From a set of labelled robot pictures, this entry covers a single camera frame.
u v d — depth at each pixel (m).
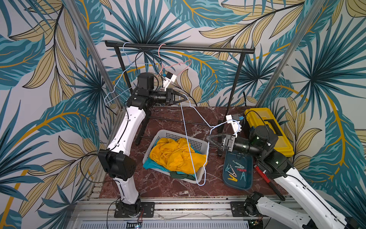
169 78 0.63
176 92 0.63
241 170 0.86
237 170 0.86
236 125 0.53
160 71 0.97
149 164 0.76
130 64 0.95
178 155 0.72
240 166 0.86
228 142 0.50
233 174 0.85
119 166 0.45
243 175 0.85
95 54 0.85
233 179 0.83
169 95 0.60
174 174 0.74
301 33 0.77
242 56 0.59
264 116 0.93
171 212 0.73
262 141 0.45
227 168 0.88
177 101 0.64
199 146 0.92
